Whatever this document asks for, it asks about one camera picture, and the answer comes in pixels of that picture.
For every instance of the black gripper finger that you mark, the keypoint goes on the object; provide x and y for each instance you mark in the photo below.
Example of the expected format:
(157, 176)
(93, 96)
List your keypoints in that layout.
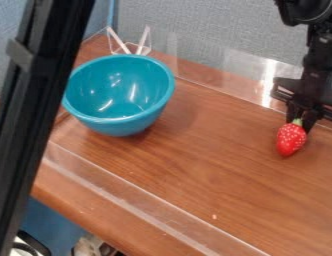
(294, 113)
(311, 116)

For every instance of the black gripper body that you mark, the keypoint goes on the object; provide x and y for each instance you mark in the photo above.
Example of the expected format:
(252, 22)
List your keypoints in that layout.
(311, 90)

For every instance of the red toy strawberry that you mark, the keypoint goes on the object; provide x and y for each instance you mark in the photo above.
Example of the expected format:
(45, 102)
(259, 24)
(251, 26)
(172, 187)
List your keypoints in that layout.
(291, 138)

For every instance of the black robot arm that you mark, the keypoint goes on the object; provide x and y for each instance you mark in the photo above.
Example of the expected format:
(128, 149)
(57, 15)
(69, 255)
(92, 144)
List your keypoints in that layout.
(42, 54)

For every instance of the blue plastic bowl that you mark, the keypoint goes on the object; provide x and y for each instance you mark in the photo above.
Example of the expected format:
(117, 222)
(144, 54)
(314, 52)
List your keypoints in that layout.
(117, 93)

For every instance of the clear acrylic back barrier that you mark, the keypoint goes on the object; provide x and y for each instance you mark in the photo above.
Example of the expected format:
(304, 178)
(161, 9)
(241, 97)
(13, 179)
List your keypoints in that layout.
(243, 75)

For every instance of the clear acrylic barrier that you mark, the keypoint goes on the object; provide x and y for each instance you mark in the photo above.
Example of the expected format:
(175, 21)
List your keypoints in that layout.
(243, 75)
(127, 215)

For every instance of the clear acrylic front barrier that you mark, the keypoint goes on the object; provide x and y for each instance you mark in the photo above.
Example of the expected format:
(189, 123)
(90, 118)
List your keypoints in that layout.
(127, 215)

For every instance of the white crumpled object below table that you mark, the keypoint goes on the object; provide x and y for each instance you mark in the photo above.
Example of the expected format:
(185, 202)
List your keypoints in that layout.
(92, 246)

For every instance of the black and silver equipment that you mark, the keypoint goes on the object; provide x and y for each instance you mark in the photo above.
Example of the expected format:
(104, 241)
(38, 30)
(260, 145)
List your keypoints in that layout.
(28, 246)

